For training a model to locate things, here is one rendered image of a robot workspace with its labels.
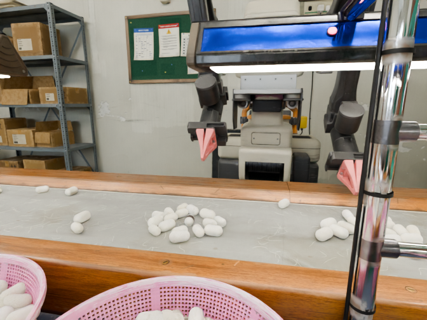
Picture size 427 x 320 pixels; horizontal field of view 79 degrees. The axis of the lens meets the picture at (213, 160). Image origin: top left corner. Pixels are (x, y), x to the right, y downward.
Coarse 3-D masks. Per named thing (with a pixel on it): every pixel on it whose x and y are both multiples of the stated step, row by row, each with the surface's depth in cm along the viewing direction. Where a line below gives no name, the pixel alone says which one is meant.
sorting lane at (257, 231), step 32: (0, 192) 74; (32, 192) 74; (64, 192) 74; (96, 192) 74; (0, 224) 54; (32, 224) 54; (64, 224) 54; (96, 224) 54; (128, 224) 54; (256, 224) 54; (288, 224) 54; (416, 224) 54; (224, 256) 43; (256, 256) 43; (288, 256) 43; (320, 256) 43
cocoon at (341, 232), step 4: (332, 224) 50; (336, 224) 50; (332, 228) 49; (336, 228) 48; (340, 228) 48; (344, 228) 48; (336, 232) 48; (340, 232) 48; (344, 232) 47; (348, 232) 48; (340, 236) 48; (344, 236) 47
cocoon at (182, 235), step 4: (172, 232) 46; (176, 232) 46; (180, 232) 46; (184, 232) 47; (188, 232) 47; (172, 236) 46; (176, 236) 46; (180, 236) 46; (184, 236) 46; (188, 236) 47; (172, 240) 46; (176, 240) 46; (180, 240) 46; (184, 240) 46
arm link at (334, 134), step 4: (332, 128) 71; (332, 132) 71; (336, 132) 69; (332, 136) 70; (336, 136) 68; (340, 136) 68; (344, 136) 67; (348, 136) 67; (352, 136) 67; (332, 140) 70; (332, 144) 70
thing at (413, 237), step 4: (400, 236) 46; (404, 236) 46; (408, 236) 45; (412, 236) 45; (416, 236) 45; (420, 236) 45; (404, 240) 45; (408, 240) 45; (412, 240) 45; (416, 240) 45; (420, 240) 45
